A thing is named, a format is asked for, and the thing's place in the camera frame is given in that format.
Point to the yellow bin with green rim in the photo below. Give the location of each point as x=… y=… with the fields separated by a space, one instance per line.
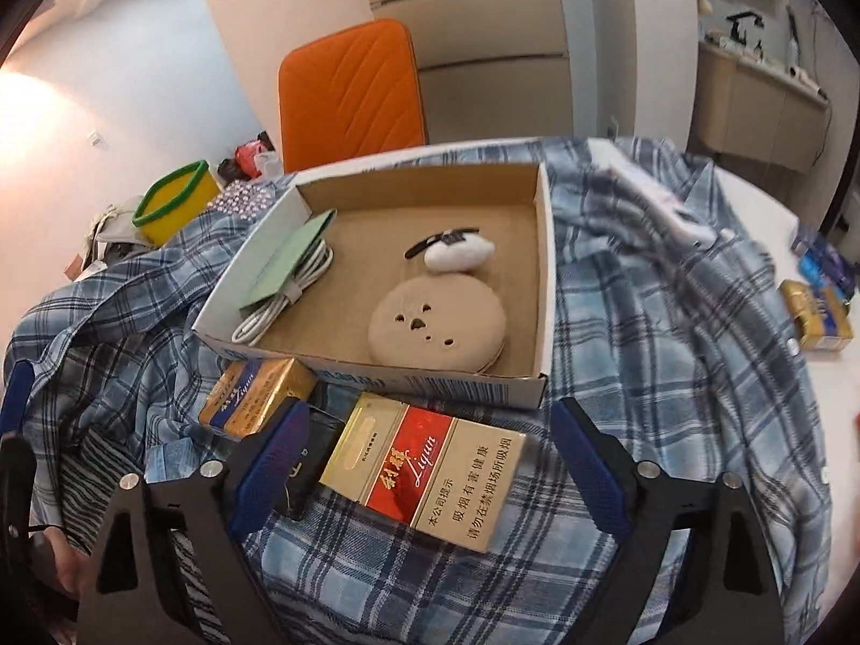
x=171 y=211

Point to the blue plaid shirt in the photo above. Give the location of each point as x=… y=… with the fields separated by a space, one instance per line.
x=672 y=363

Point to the orange chair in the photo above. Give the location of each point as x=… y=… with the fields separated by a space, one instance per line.
x=349 y=94

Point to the person's left hand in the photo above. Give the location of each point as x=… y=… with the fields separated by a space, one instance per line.
x=64 y=561

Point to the black faucet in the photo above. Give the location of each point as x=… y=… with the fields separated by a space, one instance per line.
x=742 y=27

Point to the red and gold cigarette carton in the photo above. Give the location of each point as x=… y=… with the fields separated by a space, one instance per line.
x=430 y=470

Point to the white hair dryer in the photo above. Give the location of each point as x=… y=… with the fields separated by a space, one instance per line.
x=801 y=75

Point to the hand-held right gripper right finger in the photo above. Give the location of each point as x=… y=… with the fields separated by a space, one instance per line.
x=591 y=470

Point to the green card pouch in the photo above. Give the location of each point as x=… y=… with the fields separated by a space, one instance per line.
x=289 y=262

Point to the black cigarette pack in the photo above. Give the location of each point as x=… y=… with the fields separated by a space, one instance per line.
x=316 y=463

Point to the gold and blue cigarette pack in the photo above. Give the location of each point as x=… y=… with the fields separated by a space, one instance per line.
x=816 y=316

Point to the red plastic bag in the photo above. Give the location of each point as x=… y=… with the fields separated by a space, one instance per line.
x=247 y=160

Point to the beige refrigerator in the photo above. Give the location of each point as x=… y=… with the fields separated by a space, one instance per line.
x=484 y=47

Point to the round beige soft case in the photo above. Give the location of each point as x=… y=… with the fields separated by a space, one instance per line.
x=437 y=326

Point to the cardboard box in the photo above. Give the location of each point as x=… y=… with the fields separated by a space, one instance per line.
x=430 y=322

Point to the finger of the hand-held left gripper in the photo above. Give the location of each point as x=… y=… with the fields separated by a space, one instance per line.
x=15 y=477
x=13 y=393

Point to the beige vanity cabinet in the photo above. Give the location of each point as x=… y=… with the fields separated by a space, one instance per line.
x=752 y=107

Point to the rhinestone pouch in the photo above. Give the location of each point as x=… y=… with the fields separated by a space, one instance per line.
x=242 y=201

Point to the dark striped cloth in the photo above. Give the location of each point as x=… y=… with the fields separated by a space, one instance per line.
x=195 y=591

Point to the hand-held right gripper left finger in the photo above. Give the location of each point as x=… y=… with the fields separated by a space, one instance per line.
x=269 y=470

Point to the white crumpled bag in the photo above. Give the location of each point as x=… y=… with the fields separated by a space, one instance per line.
x=117 y=222

